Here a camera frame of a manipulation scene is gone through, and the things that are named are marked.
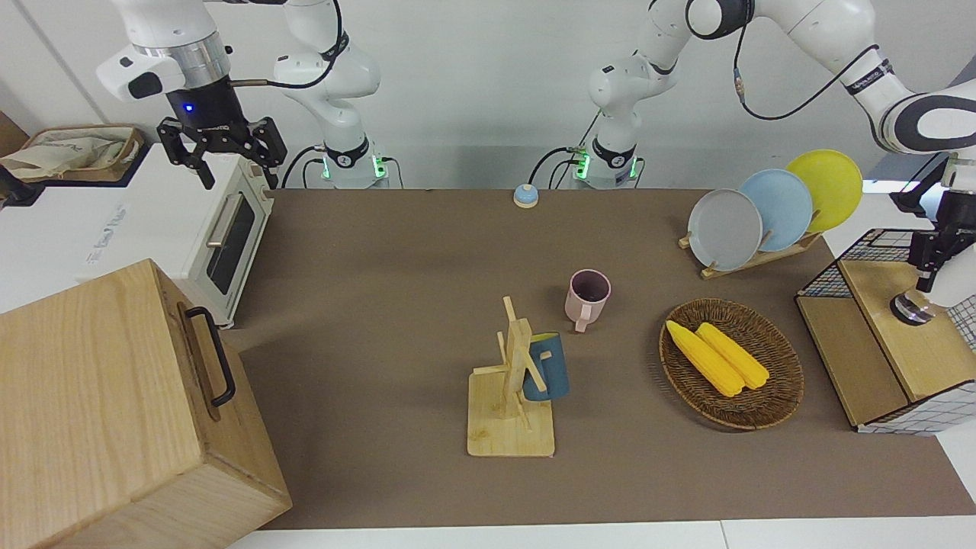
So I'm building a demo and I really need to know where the beige cloth bag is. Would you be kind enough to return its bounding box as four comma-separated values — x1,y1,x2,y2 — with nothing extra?
0,130,138,181

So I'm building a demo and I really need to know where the dark blue mug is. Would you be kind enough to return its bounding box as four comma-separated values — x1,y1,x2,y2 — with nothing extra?
522,332,571,403

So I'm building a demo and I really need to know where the wooden plate rack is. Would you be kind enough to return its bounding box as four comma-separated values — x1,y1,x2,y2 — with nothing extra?
679,229,824,281

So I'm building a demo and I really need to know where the black base power cable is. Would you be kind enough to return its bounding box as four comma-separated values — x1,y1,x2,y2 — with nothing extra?
281,145,329,189
528,145,592,189

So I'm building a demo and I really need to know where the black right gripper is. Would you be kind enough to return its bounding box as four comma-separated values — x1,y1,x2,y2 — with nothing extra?
157,82,289,190

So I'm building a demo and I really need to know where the light blue plate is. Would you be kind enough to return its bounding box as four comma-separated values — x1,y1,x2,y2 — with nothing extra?
738,169,814,252

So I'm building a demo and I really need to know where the white toaster oven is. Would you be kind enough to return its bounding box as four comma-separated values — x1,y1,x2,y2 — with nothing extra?
0,143,275,329

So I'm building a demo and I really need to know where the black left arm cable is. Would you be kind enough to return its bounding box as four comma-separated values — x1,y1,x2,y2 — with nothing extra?
730,23,885,123

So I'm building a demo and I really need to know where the black camera stand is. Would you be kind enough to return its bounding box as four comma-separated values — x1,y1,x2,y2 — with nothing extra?
888,152,950,222

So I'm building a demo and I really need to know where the wooden box with black handle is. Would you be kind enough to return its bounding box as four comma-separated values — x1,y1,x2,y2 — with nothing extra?
0,258,293,549

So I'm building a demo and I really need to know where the yellow plate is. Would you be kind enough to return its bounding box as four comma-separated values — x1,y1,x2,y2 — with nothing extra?
785,149,864,233

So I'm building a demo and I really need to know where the pink mug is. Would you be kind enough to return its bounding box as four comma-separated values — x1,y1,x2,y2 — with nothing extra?
564,268,612,334

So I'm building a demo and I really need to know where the wire basket with wooden lid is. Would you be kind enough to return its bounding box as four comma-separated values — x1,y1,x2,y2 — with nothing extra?
795,228,976,436

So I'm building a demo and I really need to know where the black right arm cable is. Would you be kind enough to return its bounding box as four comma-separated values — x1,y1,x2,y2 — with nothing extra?
229,0,344,91

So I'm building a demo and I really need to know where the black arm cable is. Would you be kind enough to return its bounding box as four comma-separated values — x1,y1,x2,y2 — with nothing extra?
730,23,885,123
229,0,344,91

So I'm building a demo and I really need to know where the grey plate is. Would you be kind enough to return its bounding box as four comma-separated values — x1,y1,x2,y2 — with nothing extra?
687,188,763,272

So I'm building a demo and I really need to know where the white water cup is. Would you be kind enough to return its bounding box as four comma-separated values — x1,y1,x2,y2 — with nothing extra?
891,259,976,327

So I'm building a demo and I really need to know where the brown table mat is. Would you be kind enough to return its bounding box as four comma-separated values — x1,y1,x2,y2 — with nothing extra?
221,188,976,531

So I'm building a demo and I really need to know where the brown wicker basket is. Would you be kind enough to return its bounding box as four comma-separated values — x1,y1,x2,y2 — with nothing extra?
659,298,805,432

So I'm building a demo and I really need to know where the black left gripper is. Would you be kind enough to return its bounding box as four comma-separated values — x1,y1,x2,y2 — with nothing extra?
907,191,976,294

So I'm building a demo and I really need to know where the wooden mug stand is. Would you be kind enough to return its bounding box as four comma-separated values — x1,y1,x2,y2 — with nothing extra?
467,296,556,458

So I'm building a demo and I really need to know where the yellow corn cob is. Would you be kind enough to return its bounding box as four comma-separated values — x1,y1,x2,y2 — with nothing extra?
695,322,771,390
666,319,746,398

